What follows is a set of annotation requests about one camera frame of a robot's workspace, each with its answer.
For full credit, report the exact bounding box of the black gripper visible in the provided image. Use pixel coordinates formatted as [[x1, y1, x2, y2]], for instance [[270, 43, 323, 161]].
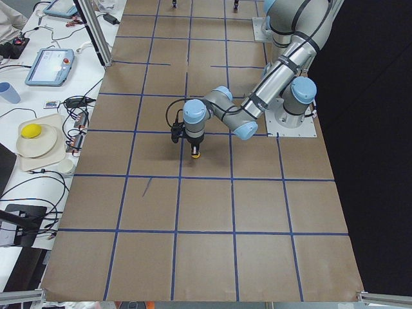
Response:
[[185, 124, 205, 155]]

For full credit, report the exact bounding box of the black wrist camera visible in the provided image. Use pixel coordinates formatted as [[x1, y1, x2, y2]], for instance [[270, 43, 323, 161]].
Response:
[[171, 121, 185, 144]]

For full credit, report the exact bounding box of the blue teach pendant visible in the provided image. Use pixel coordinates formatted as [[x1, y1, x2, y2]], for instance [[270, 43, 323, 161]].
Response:
[[25, 48, 75, 87], [43, 0, 77, 19]]

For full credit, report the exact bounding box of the black power adapter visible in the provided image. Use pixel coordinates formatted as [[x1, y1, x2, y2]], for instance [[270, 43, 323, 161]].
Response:
[[103, 13, 120, 25]]

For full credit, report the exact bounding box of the yellow lemon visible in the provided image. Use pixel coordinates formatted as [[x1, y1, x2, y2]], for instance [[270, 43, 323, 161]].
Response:
[[21, 124, 42, 139]]

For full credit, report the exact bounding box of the clear plastic bag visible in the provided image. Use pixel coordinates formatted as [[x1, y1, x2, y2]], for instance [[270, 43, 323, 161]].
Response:
[[96, 0, 126, 13]]

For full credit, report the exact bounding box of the aluminium frame post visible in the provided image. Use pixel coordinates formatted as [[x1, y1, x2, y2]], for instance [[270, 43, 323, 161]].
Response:
[[73, 0, 113, 67]]

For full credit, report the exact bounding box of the light blue plastic cup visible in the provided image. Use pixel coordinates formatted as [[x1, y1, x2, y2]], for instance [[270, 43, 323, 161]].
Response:
[[0, 82, 21, 104]]

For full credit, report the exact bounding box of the white paper cup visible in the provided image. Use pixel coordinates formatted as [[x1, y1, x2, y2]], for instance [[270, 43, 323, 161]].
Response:
[[57, 158, 76, 176]]

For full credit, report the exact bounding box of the cream plate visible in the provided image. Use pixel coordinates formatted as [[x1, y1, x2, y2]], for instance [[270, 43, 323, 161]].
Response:
[[16, 124, 57, 158]]

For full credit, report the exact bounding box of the beige tray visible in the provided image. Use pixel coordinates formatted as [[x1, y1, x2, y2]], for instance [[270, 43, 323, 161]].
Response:
[[16, 114, 66, 172]]

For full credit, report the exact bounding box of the brown cardboard table mat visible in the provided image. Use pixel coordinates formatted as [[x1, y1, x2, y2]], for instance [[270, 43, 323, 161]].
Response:
[[39, 0, 365, 303]]

